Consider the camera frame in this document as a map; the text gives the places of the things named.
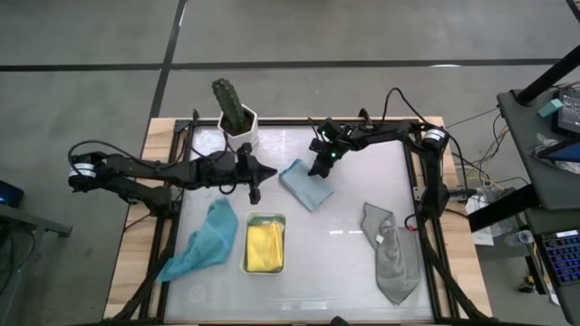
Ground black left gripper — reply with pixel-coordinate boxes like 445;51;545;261
194;141;279;188

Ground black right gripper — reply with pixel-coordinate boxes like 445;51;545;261
307;117;354;179

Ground light blue microfiber towel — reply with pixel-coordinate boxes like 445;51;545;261
277;158;335;213

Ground yellow microfiber towel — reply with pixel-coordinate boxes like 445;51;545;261
246;221;285;273

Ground teal microfiber towel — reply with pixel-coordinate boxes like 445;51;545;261
155;197;240;283

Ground white plastic bin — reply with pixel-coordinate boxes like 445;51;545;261
238;210;288;276

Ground grey microfiber towel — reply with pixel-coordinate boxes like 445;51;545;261
360;201;423;306

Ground white hexagonal plant pot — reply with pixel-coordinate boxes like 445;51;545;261
217;103;260;151

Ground white papers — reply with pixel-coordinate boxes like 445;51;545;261
462;193;496;247

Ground clear plastic bottle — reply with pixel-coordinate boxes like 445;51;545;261
504;229;536;248

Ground dark grey desk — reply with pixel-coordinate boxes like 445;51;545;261
466;88;580;326

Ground small teal box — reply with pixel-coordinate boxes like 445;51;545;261
537;98;565;119

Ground grey metal stand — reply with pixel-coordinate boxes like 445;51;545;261
0;202;73;326

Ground black pole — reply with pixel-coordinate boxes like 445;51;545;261
516;43;580;107

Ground black tablet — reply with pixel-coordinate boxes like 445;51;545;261
536;137;580;165

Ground black computer with blue lights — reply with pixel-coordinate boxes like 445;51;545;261
0;179;25;209

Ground black desk monitor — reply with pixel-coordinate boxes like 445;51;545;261
556;87;580;137

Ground keyboard with coloured keys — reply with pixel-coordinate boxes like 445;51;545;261
540;229;580;287

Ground black table frame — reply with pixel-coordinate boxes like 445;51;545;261
102;117;495;326

